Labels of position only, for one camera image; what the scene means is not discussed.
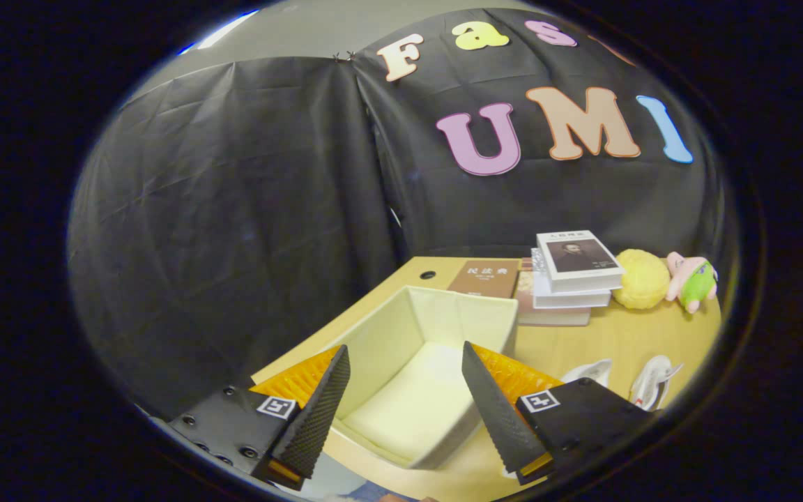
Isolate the pink and green plush toy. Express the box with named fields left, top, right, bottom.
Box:
left=666, top=252, right=719, bottom=314

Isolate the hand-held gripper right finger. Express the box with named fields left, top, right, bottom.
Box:
left=461, top=340, right=657, bottom=487

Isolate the yellow knitted plush ball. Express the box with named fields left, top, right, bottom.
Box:
left=613, top=249, right=671, bottom=310

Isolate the plain white book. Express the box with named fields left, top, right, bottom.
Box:
left=531, top=248, right=613, bottom=310

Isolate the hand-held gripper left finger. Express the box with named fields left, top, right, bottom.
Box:
left=165, top=344, right=352, bottom=492

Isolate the cream fabric storage box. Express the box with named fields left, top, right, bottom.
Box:
left=318, top=284, right=519, bottom=470

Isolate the white shoe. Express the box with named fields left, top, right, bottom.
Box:
left=560, top=358, right=613, bottom=388
left=629, top=355, right=684, bottom=411

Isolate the brown hardcover book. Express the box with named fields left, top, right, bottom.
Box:
left=447, top=260, right=519, bottom=299

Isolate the pinkish brown thick book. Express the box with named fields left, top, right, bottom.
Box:
left=515, top=259, right=592, bottom=327

